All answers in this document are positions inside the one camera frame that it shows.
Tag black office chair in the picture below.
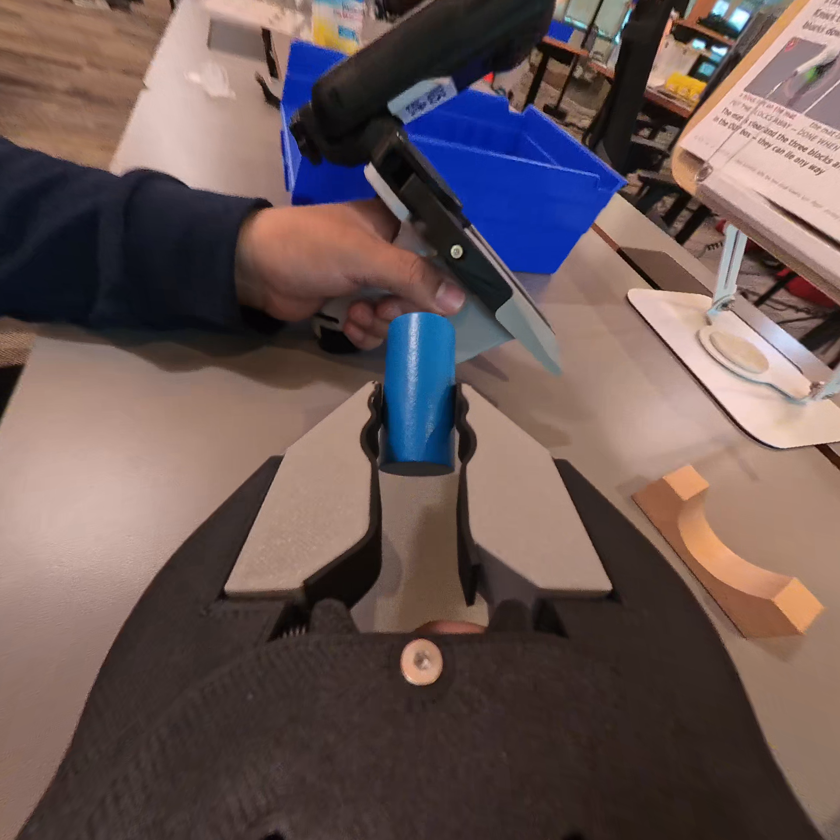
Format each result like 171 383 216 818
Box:
587 0 677 175

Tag blue plastic bin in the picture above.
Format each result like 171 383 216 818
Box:
281 39 627 275

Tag person's left hand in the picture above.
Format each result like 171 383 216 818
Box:
235 197 468 352

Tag blue cylinder block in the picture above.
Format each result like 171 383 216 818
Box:
379 312 457 476

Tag person's left forearm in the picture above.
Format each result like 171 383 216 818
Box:
0 136 273 332

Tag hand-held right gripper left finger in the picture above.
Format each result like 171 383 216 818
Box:
223 382 385 610

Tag wooden arch block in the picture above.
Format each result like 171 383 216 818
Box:
631 465 825 639

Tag white document stand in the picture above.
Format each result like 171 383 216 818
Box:
626 147 840 450

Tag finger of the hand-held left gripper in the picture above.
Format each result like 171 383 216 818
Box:
468 223 560 350
453 294 564 378

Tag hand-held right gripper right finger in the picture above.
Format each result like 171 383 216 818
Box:
456 382 614 608

